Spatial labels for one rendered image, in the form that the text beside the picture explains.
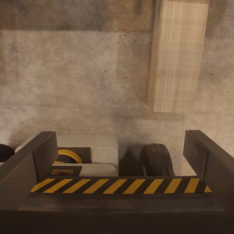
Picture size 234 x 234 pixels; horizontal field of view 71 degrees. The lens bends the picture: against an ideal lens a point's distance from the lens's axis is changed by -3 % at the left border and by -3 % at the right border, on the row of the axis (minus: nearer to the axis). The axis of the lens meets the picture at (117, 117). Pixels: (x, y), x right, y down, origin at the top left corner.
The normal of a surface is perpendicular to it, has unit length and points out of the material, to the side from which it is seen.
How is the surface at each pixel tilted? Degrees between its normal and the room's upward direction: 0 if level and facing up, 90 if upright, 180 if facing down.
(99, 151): 0
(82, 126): 0
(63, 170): 90
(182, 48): 0
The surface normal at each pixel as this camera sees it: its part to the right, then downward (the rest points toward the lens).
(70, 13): -0.03, 0.28
